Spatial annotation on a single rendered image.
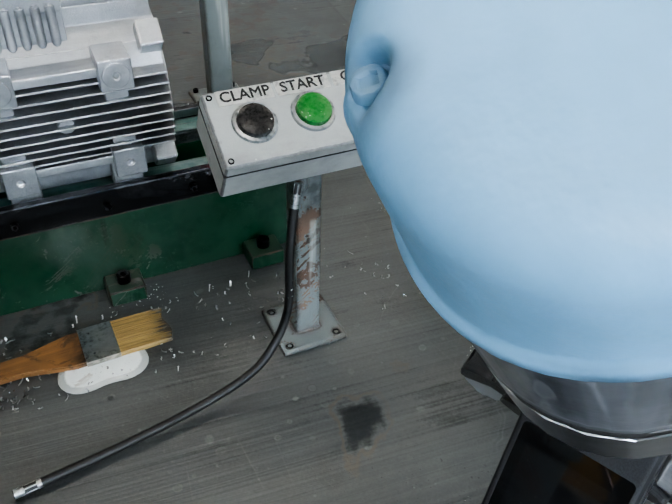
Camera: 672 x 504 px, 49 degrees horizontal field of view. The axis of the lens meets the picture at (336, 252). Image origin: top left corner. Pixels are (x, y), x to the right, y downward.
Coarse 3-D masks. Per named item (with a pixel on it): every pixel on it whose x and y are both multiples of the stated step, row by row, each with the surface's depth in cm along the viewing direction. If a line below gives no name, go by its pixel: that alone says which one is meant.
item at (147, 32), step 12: (144, 24) 67; (156, 24) 67; (144, 36) 67; (156, 36) 67; (144, 48) 68; (156, 48) 68; (156, 144) 74; (168, 144) 75; (156, 156) 74; (168, 156) 75
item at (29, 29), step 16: (0, 0) 62; (16, 0) 63; (32, 0) 63; (48, 0) 64; (0, 16) 63; (16, 16) 63; (32, 16) 64; (48, 16) 64; (0, 32) 64; (16, 32) 64; (32, 32) 65; (48, 32) 65; (64, 32) 66; (0, 48) 64; (16, 48) 65
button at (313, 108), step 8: (304, 96) 60; (312, 96) 60; (320, 96) 60; (296, 104) 60; (304, 104) 60; (312, 104) 60; (320, 104) 60; (328, 104) 60; (296, 112) 60; (304, 112) 59; (312, 112) 59; (320, 112) 60; (328, 112) 60; (304, 120) 59; (312, 120) 59; (320, 120) 59; (328, 120) 60
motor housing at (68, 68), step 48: (96, 0) 68; (144, 0) 68; (48, 48) 66; (48, 96) 66; (96, 96) 68; (144, 96) 68; (0, 144) 66; (48, 144) 68; (96, 144) 70; (144, 144) 72; (0, 192) 74
